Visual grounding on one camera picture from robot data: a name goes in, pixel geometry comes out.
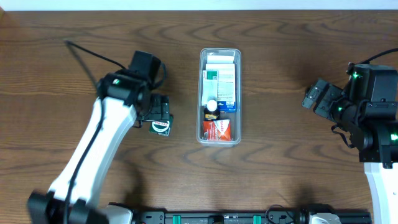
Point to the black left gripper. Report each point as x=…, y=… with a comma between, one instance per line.
x=160, y=111

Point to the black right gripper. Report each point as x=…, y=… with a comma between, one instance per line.
x=321, y=100

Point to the green Zam-Buk box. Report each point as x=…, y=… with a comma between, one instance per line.
x=161, y=128

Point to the dark syrup bottle white cap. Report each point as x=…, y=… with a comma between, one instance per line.
x=211, y=111

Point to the small green white box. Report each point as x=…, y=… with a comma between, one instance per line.
x=209, y=86

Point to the red Panadol box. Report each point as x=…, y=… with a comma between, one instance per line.
x=217, y=130

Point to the blue white medicine box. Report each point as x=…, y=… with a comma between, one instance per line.
x=226, y=92

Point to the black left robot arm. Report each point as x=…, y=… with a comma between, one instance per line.
x=124, y=98

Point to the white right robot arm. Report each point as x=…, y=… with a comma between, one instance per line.
x=367, y=111

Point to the clear plastic container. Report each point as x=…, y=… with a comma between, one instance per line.
x=221, y=55

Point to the black mounting rail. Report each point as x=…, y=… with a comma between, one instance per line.
x=275, y=214

